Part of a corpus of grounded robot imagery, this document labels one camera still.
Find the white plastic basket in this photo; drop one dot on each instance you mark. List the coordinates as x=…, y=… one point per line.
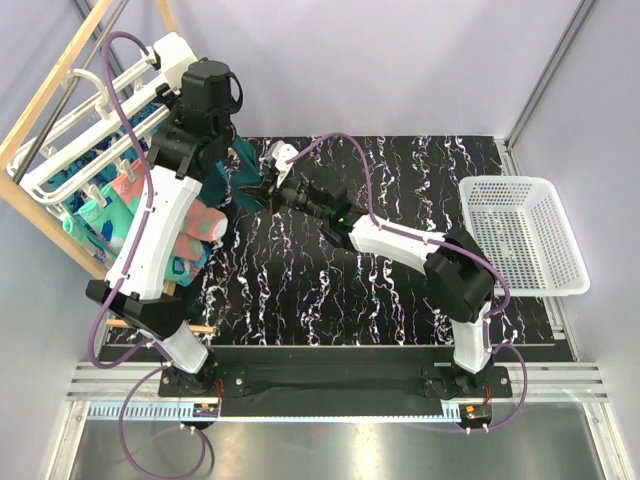
x=520, y=224

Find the wooden drying rack frame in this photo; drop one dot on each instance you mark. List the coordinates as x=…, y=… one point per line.
x=15, y=145

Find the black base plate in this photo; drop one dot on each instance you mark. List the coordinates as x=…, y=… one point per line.
x=355, y=377

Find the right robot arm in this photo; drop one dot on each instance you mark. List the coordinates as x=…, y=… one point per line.
x=459, y=279

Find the white plastic clip hanger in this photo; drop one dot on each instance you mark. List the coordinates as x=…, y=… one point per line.
x=93, y=126

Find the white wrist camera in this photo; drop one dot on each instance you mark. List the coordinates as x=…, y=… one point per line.
x=281, y=156
x=175, y=58

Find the metal hanging rod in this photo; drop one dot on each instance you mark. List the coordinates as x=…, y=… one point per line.
x=70, y=85

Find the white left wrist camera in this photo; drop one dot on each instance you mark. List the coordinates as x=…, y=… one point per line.
x=175, y=58

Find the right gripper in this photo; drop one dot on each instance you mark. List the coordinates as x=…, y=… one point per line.
x=267, y=191

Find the white cable duct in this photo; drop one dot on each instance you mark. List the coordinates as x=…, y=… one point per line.
x=436, y=412

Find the mint green sock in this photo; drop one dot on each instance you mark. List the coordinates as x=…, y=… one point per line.
x=183, y=271
x=101, y=230

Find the blue sea-print sock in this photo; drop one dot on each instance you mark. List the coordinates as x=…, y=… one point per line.
x=102, y=162

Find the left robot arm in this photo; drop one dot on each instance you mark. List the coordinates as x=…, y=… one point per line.
x=184, y=151

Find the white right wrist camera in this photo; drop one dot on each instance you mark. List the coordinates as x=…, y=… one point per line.
x=281, y=156

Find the coral pink sock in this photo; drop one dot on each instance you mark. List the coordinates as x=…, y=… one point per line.
x=190, y=248
x=201, y=222

